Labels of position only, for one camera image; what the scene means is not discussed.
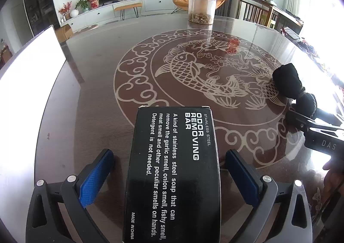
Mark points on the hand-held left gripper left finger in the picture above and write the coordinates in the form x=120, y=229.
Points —
x=94, y=181

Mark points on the clear jar with black lid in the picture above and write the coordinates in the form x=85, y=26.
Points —
x=202, y=3

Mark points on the red snack packet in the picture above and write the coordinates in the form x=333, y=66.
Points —
x=94, y=3

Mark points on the black printed box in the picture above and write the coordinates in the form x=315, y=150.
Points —
x=172, y=178

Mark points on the wooden slatted chair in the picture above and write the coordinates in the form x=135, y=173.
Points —
x=254, y=9

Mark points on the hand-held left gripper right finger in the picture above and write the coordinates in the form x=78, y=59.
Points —
x=243, y=178

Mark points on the cardboard box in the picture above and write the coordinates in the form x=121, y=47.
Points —
x=65, y=32

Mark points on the leafy green potted plant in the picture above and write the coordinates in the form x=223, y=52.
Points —
x=82, y=3

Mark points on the white panel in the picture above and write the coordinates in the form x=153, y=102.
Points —
x=29, y=57

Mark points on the red flower arrangement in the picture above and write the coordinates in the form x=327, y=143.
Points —
x=65, y=7

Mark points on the person's right hand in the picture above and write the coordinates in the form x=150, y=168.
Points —
x=334, y=170

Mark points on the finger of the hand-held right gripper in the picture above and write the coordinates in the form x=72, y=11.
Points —
x=330, y=118
x=297, y=120

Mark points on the cluttered side table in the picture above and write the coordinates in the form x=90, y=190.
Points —
x=311, y=46

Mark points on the white television cabinet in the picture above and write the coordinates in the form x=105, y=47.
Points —
x=102, y=14

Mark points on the white round vase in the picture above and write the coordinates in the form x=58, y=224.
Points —
x=74, y=13

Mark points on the dark display shelf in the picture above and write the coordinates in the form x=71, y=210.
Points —
x=40, y=3

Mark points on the orange-topped stool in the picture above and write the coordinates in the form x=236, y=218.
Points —
x=127, y=6

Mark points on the black scrunchie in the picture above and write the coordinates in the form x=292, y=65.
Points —
x=289, y=79

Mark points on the wooden desk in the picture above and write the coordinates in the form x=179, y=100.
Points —
x=285, y=15

